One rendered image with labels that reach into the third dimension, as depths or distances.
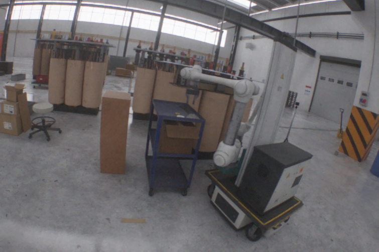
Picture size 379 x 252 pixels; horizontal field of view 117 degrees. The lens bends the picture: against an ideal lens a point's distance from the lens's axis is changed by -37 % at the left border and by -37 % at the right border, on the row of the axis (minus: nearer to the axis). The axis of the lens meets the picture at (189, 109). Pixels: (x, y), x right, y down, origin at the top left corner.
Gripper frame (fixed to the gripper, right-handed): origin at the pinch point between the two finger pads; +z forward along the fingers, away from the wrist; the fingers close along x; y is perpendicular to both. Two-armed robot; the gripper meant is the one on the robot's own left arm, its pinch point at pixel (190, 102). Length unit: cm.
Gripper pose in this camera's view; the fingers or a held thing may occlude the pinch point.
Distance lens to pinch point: 191.1
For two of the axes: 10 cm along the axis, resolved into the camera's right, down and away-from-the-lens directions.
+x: -9.4, -1.1, -3.2
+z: -1.9, 9.5, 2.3
